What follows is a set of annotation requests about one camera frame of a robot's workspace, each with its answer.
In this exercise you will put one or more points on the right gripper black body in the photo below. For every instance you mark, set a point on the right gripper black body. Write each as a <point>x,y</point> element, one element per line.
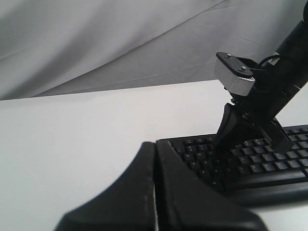
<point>277,82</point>

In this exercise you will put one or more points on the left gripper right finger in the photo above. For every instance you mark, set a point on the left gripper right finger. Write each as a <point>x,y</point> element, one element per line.
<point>184,203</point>

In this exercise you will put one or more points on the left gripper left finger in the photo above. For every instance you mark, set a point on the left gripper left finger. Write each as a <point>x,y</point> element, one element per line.
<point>126,205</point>

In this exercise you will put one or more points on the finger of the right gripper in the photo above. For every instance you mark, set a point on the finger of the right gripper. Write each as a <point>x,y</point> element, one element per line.
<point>231,131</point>
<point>274,133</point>

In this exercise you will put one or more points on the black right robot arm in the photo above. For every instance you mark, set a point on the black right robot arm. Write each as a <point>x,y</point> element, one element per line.
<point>295,45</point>

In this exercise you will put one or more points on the black acer keyboard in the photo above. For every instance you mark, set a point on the black acer keyboard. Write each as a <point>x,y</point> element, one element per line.
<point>251,173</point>

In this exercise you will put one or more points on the grey backdrop cloth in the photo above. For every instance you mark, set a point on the grey backdrop cloth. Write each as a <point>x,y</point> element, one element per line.
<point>54,47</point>

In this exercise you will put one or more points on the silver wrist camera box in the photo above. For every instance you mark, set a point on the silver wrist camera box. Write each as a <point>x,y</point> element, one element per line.
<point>234,75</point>

